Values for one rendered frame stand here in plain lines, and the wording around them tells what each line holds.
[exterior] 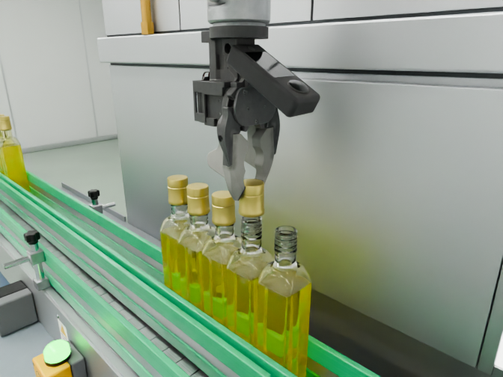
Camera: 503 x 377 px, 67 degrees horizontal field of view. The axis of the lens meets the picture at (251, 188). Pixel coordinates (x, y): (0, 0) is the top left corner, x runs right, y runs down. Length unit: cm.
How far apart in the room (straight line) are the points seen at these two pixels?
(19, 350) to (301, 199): 70
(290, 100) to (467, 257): 28
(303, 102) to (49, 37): 624
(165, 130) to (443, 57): 62
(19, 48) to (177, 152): 563
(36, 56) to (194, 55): 578
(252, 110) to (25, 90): 605
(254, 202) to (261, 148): 7
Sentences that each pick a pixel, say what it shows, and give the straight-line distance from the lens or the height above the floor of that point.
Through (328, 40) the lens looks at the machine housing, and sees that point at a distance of 57.
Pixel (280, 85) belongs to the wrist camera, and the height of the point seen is 132.
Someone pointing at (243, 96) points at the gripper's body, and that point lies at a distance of 46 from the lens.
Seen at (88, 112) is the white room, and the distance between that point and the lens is 678.
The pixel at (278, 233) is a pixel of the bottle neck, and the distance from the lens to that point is 49.
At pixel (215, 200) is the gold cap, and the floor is 116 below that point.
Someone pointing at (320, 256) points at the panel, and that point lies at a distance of 63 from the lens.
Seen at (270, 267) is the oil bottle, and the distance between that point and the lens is 51.
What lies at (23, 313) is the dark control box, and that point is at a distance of 106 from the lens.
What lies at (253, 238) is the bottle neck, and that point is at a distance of 52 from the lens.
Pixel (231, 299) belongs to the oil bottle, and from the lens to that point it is 58.
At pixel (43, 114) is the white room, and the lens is 654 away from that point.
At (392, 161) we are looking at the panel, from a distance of 53.
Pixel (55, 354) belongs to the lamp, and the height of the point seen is 85.
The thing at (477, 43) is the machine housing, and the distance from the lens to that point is 49.
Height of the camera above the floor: 135
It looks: 19 degrees down
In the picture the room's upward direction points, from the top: straight up
